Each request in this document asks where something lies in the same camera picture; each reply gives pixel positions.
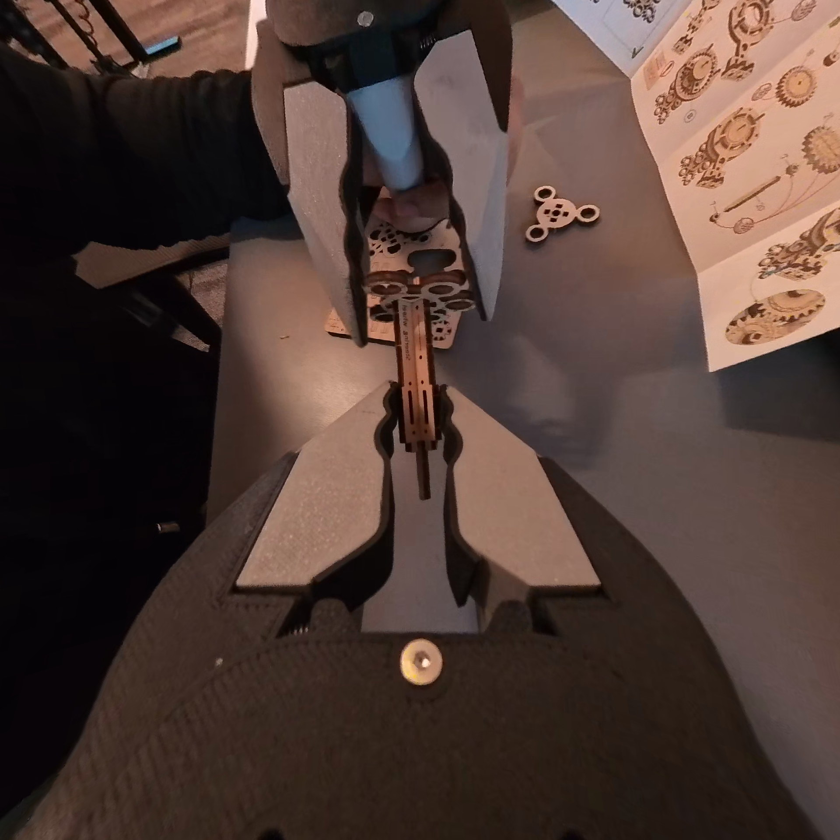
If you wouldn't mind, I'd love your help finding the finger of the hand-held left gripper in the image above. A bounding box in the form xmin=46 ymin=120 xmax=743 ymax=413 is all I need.
xmin=282 ymin=77 xmax=370 ymax=349
xmin=415 ymin=38 xmax=511 ymax=324

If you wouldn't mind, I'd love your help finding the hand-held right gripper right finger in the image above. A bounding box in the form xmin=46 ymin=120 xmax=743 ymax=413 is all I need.
xmin=438 ymin=384 xmax=602 ymax=608

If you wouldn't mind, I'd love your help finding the laser-cut plywood parts sheet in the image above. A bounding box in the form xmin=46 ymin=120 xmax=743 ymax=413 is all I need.
xmin=325 ymin=218 xmax=462 ymax=350

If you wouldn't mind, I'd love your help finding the folded assembly instruction leaflet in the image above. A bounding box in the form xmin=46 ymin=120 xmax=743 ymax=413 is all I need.
xmin=550 ymin=0 xmax=840 ymax=373

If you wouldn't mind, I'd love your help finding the person's left forearm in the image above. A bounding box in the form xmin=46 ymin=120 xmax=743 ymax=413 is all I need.
xmin=0 ymin=45 xmax=293 ymax=263

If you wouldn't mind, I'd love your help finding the wooden gear shaft model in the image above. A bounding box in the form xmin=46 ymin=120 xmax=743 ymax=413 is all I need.
xmin=362 ymin=268 xmax=476 ymax=503

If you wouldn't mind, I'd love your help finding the person's left hand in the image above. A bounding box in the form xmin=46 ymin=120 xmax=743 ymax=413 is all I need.
xmin=373 ymin=182 xmax=455 ymax=233

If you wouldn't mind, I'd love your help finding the black metal stand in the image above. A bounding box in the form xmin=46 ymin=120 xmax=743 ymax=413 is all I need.
xmin=36 ymin=0 xmax=182 ymax=78

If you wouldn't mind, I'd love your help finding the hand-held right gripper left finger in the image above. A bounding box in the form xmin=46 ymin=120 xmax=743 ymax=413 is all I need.
xmin=235 ymin=382 xmax=403 ymax=595

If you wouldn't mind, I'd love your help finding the small three-lobed wooden part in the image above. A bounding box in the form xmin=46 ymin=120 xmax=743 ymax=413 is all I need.
xmin=524 ymin=185 xmax=602 ymax=248

